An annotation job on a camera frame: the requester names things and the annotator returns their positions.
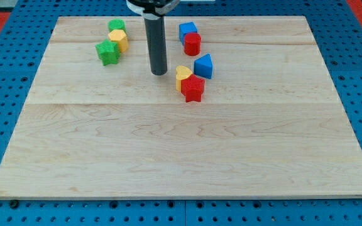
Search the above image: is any red star block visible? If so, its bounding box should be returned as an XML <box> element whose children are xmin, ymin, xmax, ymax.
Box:
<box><xmin>181</xmin><ymin>74</ymin><xmax>205</xmax><ymax>102</ymax></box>

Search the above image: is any yellow heart block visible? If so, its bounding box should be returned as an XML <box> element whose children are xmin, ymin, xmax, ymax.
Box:
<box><xmin>175</xmin><ymin>65</ymin><xmax>192</xmax><ymax>92</ymax></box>

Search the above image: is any green star block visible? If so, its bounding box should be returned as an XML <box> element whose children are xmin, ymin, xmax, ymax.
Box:
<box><xmin>95</xmin><ymin>40</ymin><xmax>120</xmax><ymax>66</ymax></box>

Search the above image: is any blue triangle block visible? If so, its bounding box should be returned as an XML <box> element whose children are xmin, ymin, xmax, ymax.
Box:
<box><xmin>194</xmin><ymin>53</ymin><xmax>213</xmax><ymax>79</ymax></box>

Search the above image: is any red cylinder block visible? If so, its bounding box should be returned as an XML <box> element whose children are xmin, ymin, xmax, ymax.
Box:
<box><xmin>184</xmin><ymin>33</ymin><xmax>201</xmax><ymax>56</ymax></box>

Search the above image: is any blue cube block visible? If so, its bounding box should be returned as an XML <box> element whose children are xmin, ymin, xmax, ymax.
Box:
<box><xmin>178</xmin><ymin>21</ymin><xmax>198</xmax><ymax>45</ymax></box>

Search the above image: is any light wooden board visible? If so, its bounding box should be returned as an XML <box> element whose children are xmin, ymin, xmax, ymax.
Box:
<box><xmin>0</xmin><ymin>16</ymin><xmax>362</xmax><ymax>200</ymax></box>

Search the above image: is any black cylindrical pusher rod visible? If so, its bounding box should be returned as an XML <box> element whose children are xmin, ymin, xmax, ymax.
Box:
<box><xmin>144</xmin><ymin>17</ymin><xmax>168</xmax><ymax>75</ymax></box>

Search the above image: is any yellow hexagon block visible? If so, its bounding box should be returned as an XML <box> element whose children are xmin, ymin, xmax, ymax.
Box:
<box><xmin>108</xmin><ymin>30</ymin><xmax>129</xmax><ymax>53</ymax></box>

